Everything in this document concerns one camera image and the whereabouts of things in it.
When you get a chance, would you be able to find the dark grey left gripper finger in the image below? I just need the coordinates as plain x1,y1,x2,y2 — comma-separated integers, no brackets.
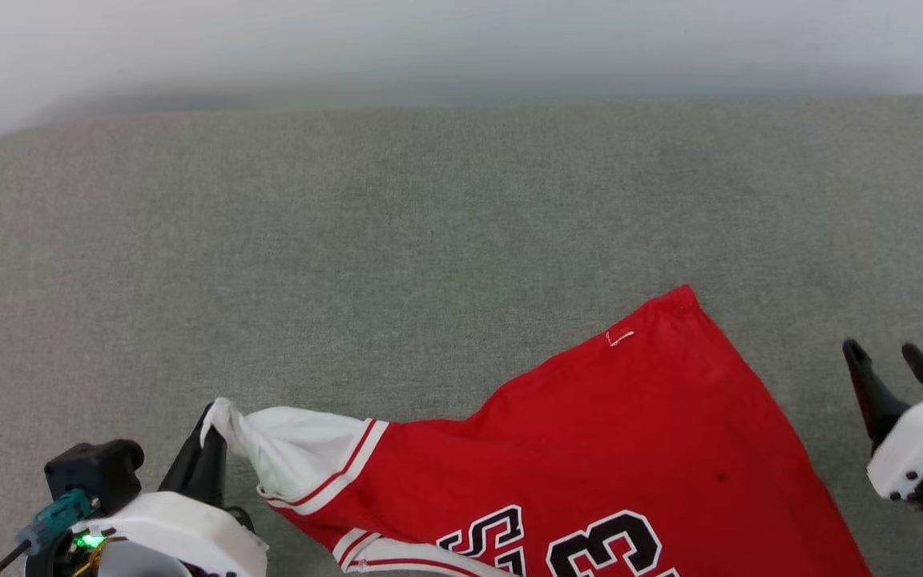
159,403,228,507

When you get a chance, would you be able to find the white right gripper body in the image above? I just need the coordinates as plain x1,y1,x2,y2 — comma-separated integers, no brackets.
867,382,923,502

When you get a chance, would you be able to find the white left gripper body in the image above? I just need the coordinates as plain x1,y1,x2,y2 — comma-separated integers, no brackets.
69,491,268,577

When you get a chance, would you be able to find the red basketball jersey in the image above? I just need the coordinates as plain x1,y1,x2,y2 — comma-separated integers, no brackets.
200,284,873,577

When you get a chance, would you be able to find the teal cable connector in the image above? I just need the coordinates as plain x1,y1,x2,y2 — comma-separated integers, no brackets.
17,490,99,555

